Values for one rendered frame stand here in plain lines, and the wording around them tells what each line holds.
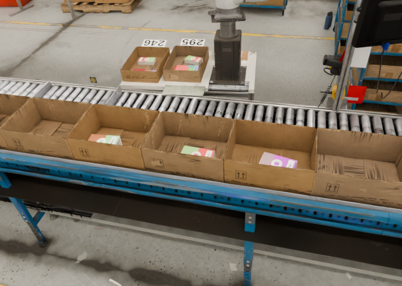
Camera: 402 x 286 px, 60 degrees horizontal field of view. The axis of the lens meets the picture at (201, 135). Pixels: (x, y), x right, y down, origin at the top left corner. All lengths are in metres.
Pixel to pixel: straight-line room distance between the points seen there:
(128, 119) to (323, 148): 1.04
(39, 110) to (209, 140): 1.03
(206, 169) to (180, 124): 0.36
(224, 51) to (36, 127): 1.29
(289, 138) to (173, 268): 1.19
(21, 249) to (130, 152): 1.42
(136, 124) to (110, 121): 0.16
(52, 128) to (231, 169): 1.13
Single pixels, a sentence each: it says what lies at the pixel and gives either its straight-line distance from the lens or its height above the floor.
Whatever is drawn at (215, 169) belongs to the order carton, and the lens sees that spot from 1.58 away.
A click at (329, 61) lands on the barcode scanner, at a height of 1.08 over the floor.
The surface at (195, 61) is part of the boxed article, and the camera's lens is 2.78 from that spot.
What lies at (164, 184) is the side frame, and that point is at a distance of 1.65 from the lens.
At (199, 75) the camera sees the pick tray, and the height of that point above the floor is 0.82.
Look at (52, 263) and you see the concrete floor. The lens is 2.70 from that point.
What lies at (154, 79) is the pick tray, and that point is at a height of 0.78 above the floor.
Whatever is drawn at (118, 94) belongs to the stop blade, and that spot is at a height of 0.77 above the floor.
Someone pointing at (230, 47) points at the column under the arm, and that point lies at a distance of 2.44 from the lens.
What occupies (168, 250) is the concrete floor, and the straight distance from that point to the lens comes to 2.50.
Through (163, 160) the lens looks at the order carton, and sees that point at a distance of 1.64.
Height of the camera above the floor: 2.13
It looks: 41 degrees down
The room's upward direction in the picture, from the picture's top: 5 degrees counter-clockwise
